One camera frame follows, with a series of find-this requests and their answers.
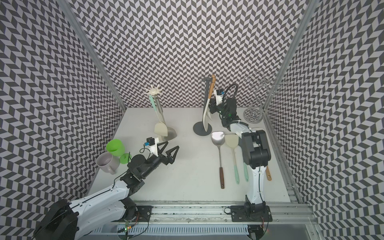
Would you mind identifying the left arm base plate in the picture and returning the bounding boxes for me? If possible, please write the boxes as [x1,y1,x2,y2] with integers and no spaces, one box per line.
[120,206,153,223]

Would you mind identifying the aluminium front rail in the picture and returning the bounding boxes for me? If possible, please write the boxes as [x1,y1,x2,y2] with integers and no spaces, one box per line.
[87,202,324,240]

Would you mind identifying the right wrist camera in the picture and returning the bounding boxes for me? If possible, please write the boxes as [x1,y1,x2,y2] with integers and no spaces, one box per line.
[214,89,225,106]

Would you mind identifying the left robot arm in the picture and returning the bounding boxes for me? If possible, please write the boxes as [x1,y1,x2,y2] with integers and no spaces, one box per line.
[32,142,180,240]

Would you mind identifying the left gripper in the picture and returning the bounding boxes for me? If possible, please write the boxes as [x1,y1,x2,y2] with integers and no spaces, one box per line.
[141,141,179,180]

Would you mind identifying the cream spatula wooden handle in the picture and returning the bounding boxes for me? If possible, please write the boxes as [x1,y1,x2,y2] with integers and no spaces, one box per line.
[266,166,272,181]

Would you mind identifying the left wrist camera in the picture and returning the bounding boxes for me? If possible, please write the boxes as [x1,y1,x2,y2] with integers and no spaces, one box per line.
[144,137,159,157]

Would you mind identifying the green plastic goblet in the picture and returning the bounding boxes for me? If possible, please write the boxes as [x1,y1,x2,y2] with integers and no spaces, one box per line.
[106,139,131,164]

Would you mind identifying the grey spatula mint handle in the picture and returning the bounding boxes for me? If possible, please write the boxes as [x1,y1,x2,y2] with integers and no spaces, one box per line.
[243,163,249,182]

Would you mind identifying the dark grey utensil rack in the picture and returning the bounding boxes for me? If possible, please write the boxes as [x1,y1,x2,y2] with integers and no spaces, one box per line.
[192,76,214,137]

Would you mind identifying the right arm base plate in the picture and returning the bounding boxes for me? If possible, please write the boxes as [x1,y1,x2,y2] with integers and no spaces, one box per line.
[230,206,273,223]

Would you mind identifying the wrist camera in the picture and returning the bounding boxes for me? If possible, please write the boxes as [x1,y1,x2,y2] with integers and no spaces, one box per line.
[144,137,159,157]
[214,89,225,106]

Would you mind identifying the cream slotted turner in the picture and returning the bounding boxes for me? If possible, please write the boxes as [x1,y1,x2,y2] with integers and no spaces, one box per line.
[149,95,168,137]

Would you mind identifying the cream turner mint handle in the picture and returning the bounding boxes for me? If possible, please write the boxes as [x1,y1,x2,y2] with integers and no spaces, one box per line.
[225,134,240,185]

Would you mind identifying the grey ceramic mug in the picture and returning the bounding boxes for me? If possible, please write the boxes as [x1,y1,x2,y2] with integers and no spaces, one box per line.
[96,152,120,175]

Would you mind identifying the cream spoon brown handle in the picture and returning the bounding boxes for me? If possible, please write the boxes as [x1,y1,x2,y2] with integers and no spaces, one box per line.
[203,75,216,132]

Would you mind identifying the cream utensil rack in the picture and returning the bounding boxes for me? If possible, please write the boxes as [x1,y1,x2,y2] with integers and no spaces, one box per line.
[147,85,177,141]

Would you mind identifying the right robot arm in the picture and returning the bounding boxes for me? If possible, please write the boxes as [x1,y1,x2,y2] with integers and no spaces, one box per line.
[205,98,272,213]

